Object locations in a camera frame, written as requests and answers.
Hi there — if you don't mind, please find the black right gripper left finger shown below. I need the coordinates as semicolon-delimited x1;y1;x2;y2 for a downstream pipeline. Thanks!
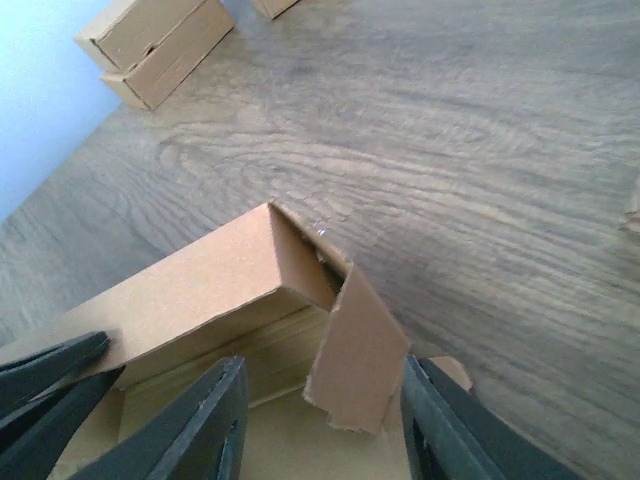
64;357;249;479

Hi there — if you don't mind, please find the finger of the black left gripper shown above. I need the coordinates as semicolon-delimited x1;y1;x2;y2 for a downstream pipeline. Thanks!
1;331;110;380
1;367;124;479

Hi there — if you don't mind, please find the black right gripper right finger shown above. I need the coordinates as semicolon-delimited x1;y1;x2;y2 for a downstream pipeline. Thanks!
401;355;581;479

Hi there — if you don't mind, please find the tall folded cardboard box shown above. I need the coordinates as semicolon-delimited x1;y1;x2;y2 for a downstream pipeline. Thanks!
74;0;234;110

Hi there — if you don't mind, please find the small folded cardboard box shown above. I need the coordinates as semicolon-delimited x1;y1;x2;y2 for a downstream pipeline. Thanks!
252;0;299;20

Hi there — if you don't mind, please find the stack of flat cardboard sheets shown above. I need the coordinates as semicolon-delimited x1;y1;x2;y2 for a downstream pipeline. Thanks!
620;177;640;234

